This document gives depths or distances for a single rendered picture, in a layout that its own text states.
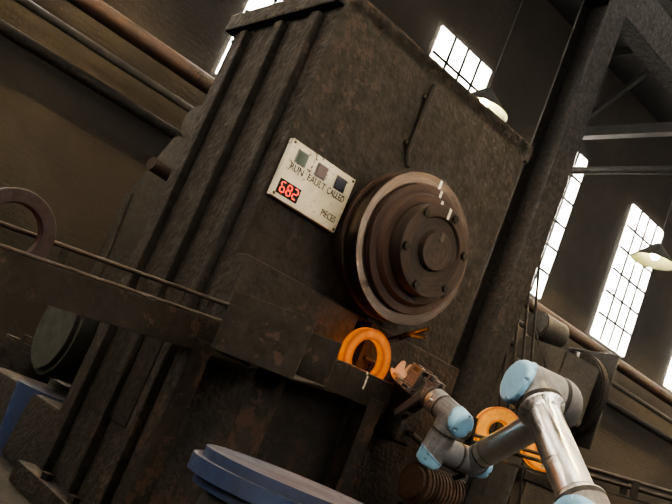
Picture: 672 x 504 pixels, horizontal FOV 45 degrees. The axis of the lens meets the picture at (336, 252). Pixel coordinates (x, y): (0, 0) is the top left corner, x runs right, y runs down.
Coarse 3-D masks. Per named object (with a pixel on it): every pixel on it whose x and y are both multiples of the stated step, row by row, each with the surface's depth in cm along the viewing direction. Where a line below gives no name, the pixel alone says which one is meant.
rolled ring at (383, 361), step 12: (348, 336) 239; (360, 336) 239; (372, 336) 242; (384, 336) 245; (348, 348) 237; (384, 348) 245; (348, 360) 237; (384, 360) 245; (372, 372) 246; (384, 372) 246
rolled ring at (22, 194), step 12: (0, 192) 174; (12, 192) 175; (24, 192) 177; (0, 204) 174; (24, 204) 177; (36, 204) 179; (36, 216) 180; (48, 216) 181; (48, 228) 181; (36, 240) 181; (48, 240) 181; (36, 252) 180; (48, 252) 181
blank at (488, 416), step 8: (488, 408) 251; (496, 408) 251; (504, 408) 251; (480, 416) 250; (488, 416) 250; (496, 416) 250; (504, 416) 251; (512, 416) 251; (480, 424) 249; (488, 424) 250; (504, 424) 251; (480, 432) 249; (488, 432) 250
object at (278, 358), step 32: (224, 320) 180; (256, 320) 178; (288, 320) 177; (224, 352) 178; (256, 352) 176; (288, 352) 174; (320, 352) 200; (256, 384) 187; (320, 384) 195; (256, 416) 184; (256, 448) 186
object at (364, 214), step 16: (400, 176) 241; (416, 176) 245; (432, 176) 250; (368, 192) 241; (384, 192) 238; (448, 192) 254; (368, 208) 235; (352, 224) 238; (368, 224) 235; (464, 224) 260; (352, 240) 236; (352, 256) 236; (352, 272) 238; (464, 272) 261; (368, 288) 237; (368, 304) 242; (384, 304) 241; (400, 320) 246; (416, 320) 250
